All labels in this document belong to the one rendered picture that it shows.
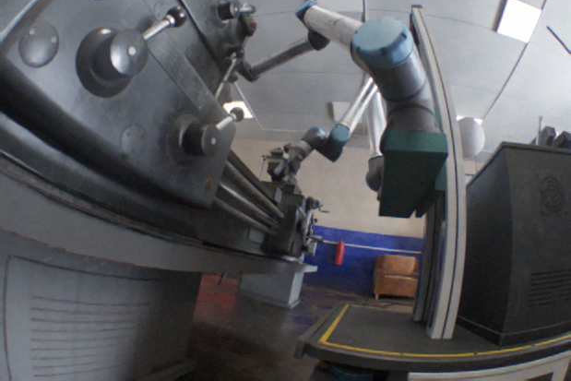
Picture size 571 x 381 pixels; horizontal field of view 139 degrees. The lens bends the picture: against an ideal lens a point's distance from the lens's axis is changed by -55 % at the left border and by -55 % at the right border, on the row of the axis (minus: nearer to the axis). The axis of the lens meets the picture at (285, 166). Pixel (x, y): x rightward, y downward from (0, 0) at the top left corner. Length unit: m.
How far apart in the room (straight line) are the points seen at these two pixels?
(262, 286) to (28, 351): 2.18
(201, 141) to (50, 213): 0.26
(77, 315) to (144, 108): 0.40
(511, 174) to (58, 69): 0.89
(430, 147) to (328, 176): 5.18
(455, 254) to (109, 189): 0.86
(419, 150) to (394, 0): 2.80
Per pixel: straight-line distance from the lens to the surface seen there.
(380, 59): 0.57
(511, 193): 0.69
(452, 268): 0.69
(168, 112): 0.43
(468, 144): 4.54
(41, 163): 0.50
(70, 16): 0.36
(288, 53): 1.30
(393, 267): 4.94
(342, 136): 1.09
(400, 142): 0.57
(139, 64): 0.32
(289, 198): 1.44
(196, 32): 0.72
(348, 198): 5.49
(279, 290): 2.38
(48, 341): 0.53
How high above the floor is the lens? 0.49
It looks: 22 degrees up
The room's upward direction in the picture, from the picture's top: 13 degrees clockwise
